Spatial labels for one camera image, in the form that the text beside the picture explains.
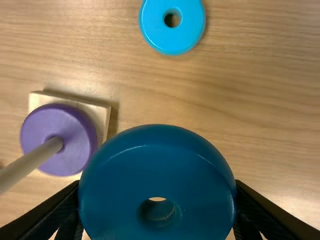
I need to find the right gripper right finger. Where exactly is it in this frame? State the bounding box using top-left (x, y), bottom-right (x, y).
top-left (228, 178), bottom-right (320, 240)

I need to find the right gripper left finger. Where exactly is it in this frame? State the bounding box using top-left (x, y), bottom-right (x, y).
top-left (0, 179), bottom-right (85, 240)

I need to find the dark blue ring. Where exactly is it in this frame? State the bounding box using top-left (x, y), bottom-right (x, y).
top-left (77, 123), bottom-right (238, 240)

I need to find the wooden peg base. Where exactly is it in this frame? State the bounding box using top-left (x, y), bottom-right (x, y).
top-left (0, 90), bottom-right (113, 195)

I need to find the purple ring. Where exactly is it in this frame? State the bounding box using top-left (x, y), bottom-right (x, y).
top-left (19, 103), bottom-right (99, 178)

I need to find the light blue ring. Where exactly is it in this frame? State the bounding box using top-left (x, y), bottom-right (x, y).
top-left (138, 0), bottom-right (207, 57)

